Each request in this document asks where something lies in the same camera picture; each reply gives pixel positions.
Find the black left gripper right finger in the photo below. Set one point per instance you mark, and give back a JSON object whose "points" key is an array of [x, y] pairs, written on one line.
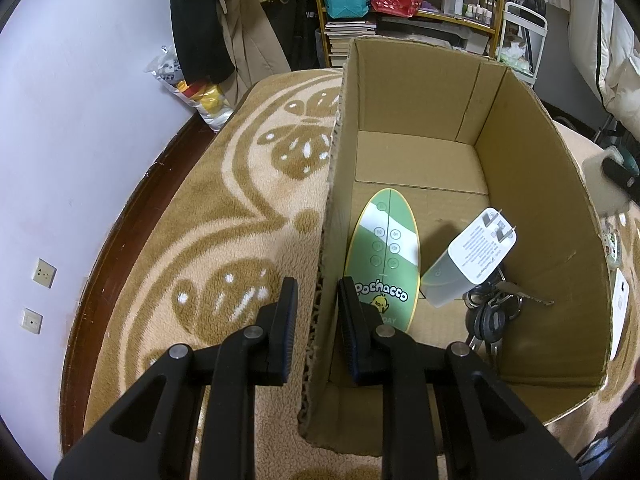
{"points": [[443, 402]]}

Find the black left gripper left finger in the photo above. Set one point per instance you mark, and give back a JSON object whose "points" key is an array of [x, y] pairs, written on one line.
{"points": [[192, 409]]}

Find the brown cardboard box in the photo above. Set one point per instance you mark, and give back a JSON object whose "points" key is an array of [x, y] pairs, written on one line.
{"points": [[456, 133]]}

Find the black key bunch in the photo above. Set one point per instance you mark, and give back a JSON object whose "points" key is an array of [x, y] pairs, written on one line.
{"points": [[490, 307]]}

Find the green Pochacco oval fan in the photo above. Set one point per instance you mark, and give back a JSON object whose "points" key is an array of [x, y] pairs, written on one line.
{"points": [[384, 258]]}

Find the white power adapter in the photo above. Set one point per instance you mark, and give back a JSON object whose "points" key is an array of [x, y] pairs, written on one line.
{"points": [[469, 259]]}

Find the beige patterned carpet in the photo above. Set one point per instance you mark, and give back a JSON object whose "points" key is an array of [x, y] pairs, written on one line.
{"points": [[175, 292]]}

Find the cartoon round pouch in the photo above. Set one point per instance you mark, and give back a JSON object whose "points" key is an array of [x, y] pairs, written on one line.
{"points": [[612, 248]]}

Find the plastic bag with snacks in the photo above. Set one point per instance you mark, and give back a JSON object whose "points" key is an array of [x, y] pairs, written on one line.
{"points": [[206, 98]]}

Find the stack of books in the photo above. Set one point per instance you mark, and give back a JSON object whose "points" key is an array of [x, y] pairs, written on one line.
{"points": [[339, 36]]}

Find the white metal trolley cart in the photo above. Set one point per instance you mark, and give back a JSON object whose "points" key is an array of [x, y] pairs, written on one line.
{"points": [[522, 39]]}

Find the white bottles on shelf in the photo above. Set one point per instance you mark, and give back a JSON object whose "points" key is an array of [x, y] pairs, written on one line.
{"points": [[471, 11]]}

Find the wooden bookshelf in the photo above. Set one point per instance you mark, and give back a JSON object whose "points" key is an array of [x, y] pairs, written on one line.
{"points": [[429, 24]]}

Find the cream down coat on chair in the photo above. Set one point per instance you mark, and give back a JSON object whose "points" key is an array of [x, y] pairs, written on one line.
{"points": [[605, 50]]}

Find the beige trench coat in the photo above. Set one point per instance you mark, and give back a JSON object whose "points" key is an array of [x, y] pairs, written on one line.
{"points": [[252, 45]]}

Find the black hanging coat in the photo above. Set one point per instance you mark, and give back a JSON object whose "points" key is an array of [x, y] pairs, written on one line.
{"points": [[199, 41]]}

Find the lower wall socket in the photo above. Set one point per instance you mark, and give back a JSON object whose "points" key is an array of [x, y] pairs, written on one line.
{"points": [[31, 321]]}

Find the wall socket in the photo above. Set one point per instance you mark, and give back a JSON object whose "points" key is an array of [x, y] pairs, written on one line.
{"points": [[44, 273], [31, 321]]}

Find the upper wall socket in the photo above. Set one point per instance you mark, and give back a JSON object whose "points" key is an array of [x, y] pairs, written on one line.
{"points": [[44, 273]]}

